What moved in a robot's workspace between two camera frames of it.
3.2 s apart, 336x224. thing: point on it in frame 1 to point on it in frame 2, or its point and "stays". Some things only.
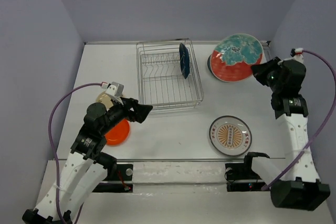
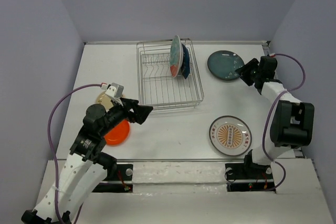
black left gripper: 140,110 stays
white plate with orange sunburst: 230,136 stays
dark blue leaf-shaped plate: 185,60 stays
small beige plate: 104,98 stays
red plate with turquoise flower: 232,57 to 176,55
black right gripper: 260,70 to 245,70
